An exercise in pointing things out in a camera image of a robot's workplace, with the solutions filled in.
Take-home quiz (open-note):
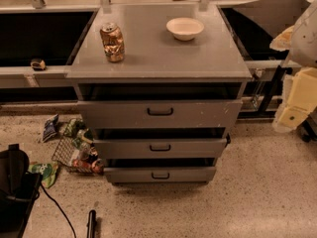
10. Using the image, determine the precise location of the grey bottom drawer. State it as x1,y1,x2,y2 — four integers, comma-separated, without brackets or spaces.
104,167,216,183

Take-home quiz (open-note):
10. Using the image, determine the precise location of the grey drawer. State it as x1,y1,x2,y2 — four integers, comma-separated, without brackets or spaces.
104,167,216,183
94,139,227,159
78,100,242,129

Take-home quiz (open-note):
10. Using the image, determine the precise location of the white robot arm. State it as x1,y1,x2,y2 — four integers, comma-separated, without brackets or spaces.
269,0,317,133

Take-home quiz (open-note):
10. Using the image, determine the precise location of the grey top drawer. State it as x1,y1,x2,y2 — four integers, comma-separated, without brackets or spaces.
78,100,242,129

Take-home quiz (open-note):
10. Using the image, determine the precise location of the grey drawer cabinet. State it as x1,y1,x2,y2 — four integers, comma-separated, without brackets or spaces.
64,2,254,186

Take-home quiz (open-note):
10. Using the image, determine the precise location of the grey middle drawer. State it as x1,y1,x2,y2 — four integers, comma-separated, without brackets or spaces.
94,139,227,159

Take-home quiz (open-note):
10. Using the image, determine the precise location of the white bowl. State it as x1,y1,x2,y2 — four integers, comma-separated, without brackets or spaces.
166,18,204,42

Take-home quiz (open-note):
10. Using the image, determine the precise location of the crushed gold soda can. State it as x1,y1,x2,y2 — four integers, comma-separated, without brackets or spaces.
99,22,125,62

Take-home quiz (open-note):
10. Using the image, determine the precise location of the blue snack bag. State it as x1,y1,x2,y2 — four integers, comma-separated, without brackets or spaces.
43,114,59,142

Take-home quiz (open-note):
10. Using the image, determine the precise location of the green snack bag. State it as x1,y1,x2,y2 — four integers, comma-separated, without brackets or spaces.
28,162,58,188

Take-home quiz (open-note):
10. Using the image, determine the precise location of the yellow tape measure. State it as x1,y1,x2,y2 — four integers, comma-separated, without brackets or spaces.
31,59,47,71

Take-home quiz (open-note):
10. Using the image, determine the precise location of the black stand with tray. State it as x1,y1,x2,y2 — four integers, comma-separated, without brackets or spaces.
232,0,317,143

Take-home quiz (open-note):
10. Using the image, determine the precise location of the wire basket with snacks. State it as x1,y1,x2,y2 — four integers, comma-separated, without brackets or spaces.
53,118,104,175

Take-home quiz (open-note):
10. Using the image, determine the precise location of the black cable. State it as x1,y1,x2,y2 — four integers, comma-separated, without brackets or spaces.
39,182,78,238

